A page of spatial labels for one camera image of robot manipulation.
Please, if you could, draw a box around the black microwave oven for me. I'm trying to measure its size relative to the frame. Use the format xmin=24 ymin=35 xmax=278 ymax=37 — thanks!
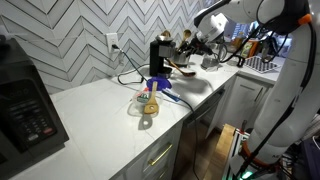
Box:
xmin=0 ymin=37 xmax=69 ymax=180

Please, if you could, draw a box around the black power cable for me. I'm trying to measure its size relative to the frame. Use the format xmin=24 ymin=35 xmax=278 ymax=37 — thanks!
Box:
xmin=111 ymin=43 xmax=151 ymax=86

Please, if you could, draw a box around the blue toothpaste tube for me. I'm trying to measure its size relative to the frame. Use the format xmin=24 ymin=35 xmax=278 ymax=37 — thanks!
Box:
xmin=162 ymin=91 xmax=180 ymax=102

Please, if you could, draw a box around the steel utensil pot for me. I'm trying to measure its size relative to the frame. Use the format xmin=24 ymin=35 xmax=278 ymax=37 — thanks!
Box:
xmin=170 ymin=51 xmax=190 ymax=67

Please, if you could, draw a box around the glass pitcher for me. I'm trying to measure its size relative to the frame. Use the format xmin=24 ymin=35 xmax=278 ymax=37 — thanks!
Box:
xmin=201 ymin=43 xmax=227 ymax=72

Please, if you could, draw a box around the black coffee maker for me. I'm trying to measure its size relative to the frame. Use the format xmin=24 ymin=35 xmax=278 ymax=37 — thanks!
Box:
xmin=149 ymin=35 xmax=176 ymax=76

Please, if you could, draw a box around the slotted wooden spatula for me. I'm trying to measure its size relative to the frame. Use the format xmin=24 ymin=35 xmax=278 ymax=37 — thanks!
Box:
xmin=144 ymin=81 xmax=159 ymax=114

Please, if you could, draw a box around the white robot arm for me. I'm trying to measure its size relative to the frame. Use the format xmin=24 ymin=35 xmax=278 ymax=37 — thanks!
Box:
xmin=190 ymin=0 xmax=320 ymax=180

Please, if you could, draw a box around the white wall power outlet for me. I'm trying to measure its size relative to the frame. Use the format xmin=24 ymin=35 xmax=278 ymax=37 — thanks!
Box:
xmin=106 ymin=33 xmax=119 ymax=53

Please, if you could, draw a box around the patterned black white mat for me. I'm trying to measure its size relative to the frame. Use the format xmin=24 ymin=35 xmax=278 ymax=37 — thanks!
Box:
xmin=244 ymin=56 xmax=279 ymax=73

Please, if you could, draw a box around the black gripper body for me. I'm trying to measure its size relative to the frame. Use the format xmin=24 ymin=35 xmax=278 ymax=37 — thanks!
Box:
xmin=190 ymin=36 xmax=213 ymax=55

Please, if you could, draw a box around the small clear round container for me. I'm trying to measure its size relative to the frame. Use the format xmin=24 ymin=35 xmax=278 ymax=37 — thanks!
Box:
xmin=127 ymin=88 xmax=151 ymax=117

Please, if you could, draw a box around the long wooden spoon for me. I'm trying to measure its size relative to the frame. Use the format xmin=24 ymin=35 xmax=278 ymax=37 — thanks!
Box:
xmin=166 ymin=59 xmax=196 ymax=77

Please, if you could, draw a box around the wooden board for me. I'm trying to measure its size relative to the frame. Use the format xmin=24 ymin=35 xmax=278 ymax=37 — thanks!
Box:
xmin=203 ymin=124 xmax=235 ymax=180

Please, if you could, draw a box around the green orange box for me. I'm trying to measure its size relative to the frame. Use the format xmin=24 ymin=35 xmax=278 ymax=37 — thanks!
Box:
xmin=241 ymin=39 xmax=259 ymax=58

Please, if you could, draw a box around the gold drawer handle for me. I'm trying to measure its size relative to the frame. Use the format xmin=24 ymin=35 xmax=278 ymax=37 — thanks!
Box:
xmin=148 ymin=143 xmax=173 ymax=166

